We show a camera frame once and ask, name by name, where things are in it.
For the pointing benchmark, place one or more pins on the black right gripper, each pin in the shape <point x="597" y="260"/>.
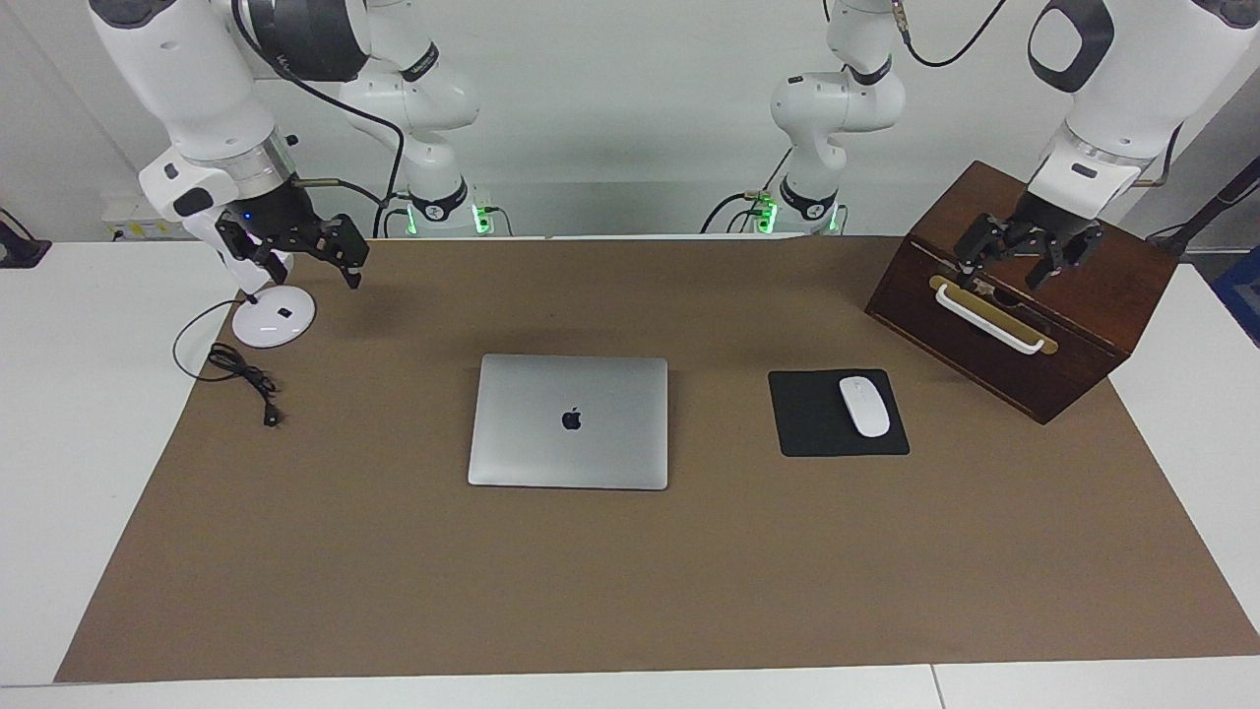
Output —
<point x="276" y="219"/>

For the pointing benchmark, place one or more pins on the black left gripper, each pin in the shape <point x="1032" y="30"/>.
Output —
<point x="1043" y="225"/>

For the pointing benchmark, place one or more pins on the grey laptop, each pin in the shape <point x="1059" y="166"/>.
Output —
<point x="571" y="423"/>

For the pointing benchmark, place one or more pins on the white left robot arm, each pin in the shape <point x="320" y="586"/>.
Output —
<point x="1132" y="89"/>

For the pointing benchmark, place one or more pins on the white desk lamp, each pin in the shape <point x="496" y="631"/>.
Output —
<point x="276" y="320"/>

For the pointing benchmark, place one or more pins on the dark wooden box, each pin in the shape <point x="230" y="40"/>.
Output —
<point x="1102" y="305"/>

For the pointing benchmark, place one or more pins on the white power strip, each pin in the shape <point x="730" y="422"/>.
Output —
<point x="138" y="228"/>

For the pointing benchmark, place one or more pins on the black stand pole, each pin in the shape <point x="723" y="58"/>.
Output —
<point x="1221" y="197"/>

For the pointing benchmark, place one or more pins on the blue object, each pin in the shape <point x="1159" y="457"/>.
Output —
<point x="1245" y="295"/>

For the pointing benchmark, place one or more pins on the white computer mouse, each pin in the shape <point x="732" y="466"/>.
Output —
<point x="864" y="406"/>

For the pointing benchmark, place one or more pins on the black mouse pad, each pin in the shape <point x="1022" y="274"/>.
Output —
<point x="812" y="418"/>

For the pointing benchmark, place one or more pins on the black device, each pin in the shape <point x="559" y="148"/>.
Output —
<point x="20" y="251"/>

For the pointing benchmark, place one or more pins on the brown table mat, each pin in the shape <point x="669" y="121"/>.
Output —
<point x="630" y="581"/>

